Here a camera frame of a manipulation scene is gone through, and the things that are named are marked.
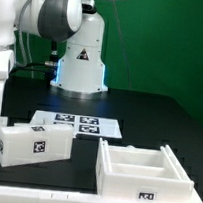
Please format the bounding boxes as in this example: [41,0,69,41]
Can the white cabinet body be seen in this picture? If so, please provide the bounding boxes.
[95,139,194,203]

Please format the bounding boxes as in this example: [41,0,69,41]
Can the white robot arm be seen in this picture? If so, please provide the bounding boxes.
[0,0,116,118]

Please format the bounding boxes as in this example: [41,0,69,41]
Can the white cabinet door block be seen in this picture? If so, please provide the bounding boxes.
[0,124,74,167]

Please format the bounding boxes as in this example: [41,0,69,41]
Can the white marker sheet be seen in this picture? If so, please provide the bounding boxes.
[30,110,122,139]

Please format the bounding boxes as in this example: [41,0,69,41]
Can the black camera on stand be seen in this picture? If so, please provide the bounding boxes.
[42,0,97,86]

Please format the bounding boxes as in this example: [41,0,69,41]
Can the black cable on table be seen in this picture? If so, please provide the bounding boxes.
[7,59,57,82]

